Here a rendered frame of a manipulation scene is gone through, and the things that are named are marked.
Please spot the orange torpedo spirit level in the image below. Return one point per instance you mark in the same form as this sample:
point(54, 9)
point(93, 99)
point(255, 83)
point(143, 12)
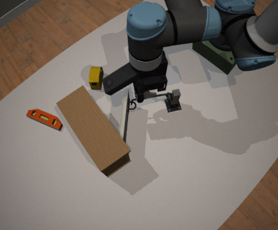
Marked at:
point(45, 118)

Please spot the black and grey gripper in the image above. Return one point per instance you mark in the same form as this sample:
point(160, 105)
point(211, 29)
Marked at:
point(151, 81)

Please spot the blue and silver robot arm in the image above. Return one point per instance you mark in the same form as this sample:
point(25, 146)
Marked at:
point(231, 25)

